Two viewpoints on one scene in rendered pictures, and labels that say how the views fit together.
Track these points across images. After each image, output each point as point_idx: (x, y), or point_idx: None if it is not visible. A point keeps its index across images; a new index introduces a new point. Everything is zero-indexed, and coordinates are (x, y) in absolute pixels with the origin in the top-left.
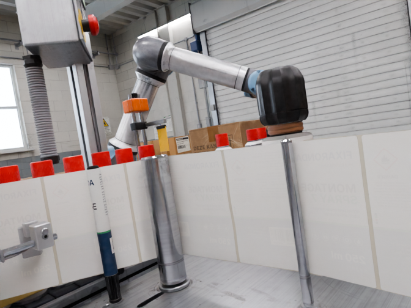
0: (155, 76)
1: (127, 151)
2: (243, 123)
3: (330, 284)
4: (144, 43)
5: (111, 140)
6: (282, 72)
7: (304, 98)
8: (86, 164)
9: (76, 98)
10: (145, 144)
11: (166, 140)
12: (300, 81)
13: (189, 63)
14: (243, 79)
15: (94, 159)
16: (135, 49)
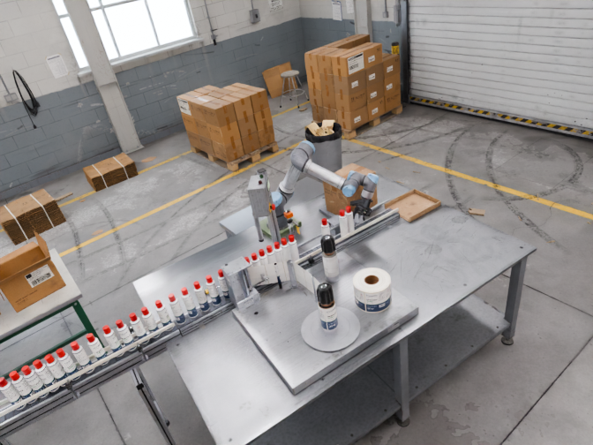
0: None
1: (284, 241)
2: None
3: None
4: (295, 160)
5: (280, 186)
6: (326, 242)
7: (334, 246)
8: (271, 232)
9: None
10: (292, 226)
11: (298, 230)
12: (331, 245)
13: (316, 175)
14: (340, 187)
15: (274, 245)
16: (291, 160)
